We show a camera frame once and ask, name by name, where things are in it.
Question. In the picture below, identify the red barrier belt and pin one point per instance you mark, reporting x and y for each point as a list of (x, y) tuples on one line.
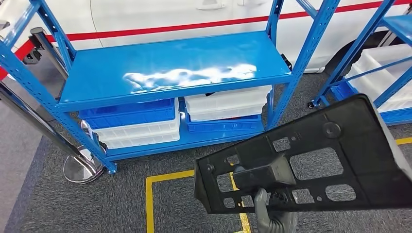
[(24, 46)]

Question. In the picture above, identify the black plastic plate part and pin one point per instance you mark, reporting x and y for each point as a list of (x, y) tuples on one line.
[(370, 154)]

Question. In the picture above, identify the white plastic crate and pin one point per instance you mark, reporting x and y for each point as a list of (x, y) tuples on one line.
[(138, 135), (363, 88), (225, 103)]

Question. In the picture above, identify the white car red stripe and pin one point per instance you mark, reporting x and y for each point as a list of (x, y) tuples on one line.
[(161, 16)]

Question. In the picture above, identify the blue metal wheeled rack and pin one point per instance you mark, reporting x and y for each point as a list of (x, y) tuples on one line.
[(399, 24)]

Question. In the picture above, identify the black round base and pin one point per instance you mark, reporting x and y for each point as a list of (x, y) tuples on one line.
[(286, 62)]

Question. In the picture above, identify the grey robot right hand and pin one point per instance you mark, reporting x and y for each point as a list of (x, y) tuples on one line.
[(261, 209)]

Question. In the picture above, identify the blue plastic crate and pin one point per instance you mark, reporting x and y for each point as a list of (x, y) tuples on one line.
[(344, 91), (222, 126), (128, 115)]

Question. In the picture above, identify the yellow floor tape square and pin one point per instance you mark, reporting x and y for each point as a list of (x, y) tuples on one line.
[(404, 141), (149, 205)]

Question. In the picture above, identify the stanchion with chrome base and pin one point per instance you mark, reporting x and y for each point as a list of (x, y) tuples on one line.
[(83, 167)]

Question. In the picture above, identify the blue metal shelf rack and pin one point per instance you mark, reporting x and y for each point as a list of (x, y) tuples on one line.
[(161, 54)]

